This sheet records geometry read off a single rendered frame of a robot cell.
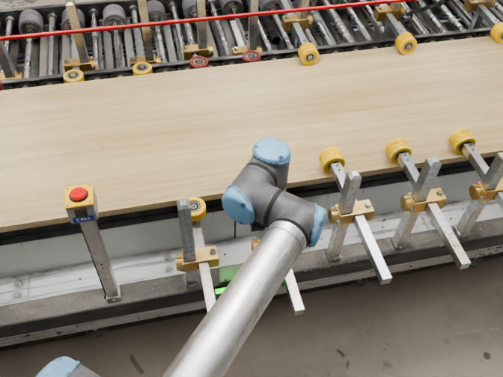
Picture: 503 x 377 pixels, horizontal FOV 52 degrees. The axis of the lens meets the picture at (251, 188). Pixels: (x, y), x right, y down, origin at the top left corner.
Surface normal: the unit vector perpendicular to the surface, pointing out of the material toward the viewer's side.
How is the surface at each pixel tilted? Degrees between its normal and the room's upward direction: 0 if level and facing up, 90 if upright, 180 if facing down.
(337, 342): 0
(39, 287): 0
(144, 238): 90
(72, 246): 90
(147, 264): 0
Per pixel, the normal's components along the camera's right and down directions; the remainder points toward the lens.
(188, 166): 0.03, -0.65
